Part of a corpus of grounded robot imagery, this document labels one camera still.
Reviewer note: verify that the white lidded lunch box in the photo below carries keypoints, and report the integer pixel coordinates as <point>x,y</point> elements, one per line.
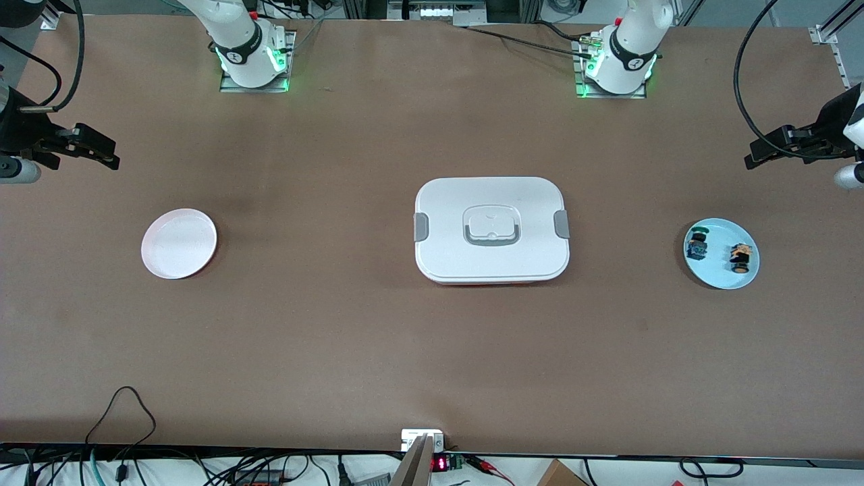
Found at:
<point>493,260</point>

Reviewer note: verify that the pale pink round plate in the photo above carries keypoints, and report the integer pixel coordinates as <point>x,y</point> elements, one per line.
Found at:
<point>179,244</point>

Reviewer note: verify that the small white device box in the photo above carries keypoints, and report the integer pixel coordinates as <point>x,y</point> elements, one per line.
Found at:
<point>413,437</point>

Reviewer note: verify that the green push button switch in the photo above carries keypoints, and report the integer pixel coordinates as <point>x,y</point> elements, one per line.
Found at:
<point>697,246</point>

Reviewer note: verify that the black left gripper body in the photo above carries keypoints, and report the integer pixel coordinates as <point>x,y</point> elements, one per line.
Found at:
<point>829,123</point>

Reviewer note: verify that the perforated metal strip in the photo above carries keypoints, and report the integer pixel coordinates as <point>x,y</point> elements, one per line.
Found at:
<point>844,67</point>

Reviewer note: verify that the aluminium profile bar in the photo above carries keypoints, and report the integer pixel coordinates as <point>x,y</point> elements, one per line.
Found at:
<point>412,469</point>

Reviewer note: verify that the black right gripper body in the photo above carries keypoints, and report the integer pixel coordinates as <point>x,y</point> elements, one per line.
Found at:
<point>20,132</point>

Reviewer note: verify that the orange push button switch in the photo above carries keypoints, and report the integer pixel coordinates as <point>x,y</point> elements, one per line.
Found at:
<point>740,258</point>

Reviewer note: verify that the red digit display module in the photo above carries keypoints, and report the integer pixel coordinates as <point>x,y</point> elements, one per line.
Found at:
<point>442,464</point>

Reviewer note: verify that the brown cardboard piece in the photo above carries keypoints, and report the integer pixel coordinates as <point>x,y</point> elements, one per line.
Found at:
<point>560,476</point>

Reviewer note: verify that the aluminium frame post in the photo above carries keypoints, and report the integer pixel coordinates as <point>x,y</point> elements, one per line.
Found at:
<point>48,22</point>
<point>822,35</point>

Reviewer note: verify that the light blue round plate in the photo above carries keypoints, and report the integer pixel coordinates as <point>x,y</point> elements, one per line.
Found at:
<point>719,266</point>

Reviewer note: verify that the grey control box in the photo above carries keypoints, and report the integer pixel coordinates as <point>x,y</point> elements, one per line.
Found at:
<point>439,12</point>

